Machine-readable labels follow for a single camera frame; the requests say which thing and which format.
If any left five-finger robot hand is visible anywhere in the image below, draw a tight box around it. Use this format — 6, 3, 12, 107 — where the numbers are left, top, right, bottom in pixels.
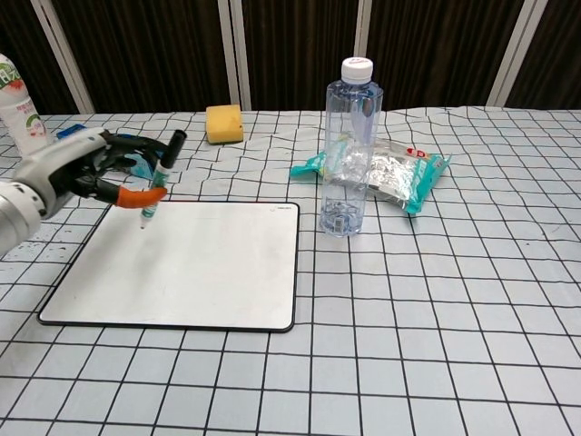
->
13, 126, 168, 219

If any green whiteboard marker black cap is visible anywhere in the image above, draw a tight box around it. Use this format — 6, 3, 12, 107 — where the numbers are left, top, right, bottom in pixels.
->
138, 129, 187, 231

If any white dry-erase board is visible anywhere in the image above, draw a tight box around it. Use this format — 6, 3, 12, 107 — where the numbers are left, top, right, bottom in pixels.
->
36, 199, 301, 335

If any white drink bottle yellow-green cap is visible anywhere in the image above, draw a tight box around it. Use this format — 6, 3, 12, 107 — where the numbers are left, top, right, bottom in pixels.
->
0, 52, 49, 158

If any yellow sponge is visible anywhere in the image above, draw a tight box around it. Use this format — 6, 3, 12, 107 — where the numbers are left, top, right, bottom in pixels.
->
205, 104, 244, 146

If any clear plastic water bottle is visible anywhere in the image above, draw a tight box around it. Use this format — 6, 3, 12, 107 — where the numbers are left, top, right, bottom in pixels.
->
320, 57, 385, 238

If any teal silver snack packet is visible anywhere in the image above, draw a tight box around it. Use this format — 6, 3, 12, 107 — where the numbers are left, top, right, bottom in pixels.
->
290, 139, 454, 215

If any white black checkered tablecloth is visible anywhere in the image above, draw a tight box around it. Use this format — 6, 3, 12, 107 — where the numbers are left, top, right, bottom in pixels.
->
0, 106, 581, 436

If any black folding screen white frame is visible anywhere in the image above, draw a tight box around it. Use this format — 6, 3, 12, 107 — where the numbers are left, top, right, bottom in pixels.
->
0, 0, 581, 114

